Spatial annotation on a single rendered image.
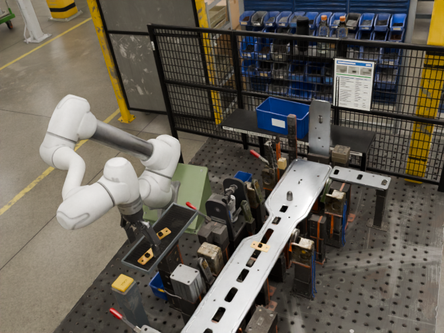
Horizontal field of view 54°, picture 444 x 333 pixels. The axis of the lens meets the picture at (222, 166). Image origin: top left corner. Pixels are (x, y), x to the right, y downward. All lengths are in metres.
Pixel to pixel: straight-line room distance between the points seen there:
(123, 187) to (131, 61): 3.28
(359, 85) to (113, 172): 1.50
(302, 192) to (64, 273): 2.04
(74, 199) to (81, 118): 0.60
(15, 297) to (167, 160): 1.76
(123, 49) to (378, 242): 3.24
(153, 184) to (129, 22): 2.48
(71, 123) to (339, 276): 1.42
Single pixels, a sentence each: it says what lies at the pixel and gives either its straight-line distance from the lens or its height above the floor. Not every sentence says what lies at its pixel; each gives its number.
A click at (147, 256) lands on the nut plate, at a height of 1.17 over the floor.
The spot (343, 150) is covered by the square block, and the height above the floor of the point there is 1.06.
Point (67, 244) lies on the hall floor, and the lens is 3.78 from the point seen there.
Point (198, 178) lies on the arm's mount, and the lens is 2.46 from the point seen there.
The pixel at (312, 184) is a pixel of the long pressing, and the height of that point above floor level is 1.00.
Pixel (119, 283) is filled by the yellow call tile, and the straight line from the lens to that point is 1.74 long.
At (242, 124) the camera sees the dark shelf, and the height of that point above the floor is 1.03.
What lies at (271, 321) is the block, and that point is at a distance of 1.69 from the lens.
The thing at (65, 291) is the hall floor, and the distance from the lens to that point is 3.44.
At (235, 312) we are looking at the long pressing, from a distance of 1.76.
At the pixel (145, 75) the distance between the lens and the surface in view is 4.65.
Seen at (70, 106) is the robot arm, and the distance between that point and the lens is 1.97.
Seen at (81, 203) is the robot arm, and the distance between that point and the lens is 1.44.
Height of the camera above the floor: 2.44
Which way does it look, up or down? 37 degrees down
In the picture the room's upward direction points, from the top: 9 degrees counter-clockwise
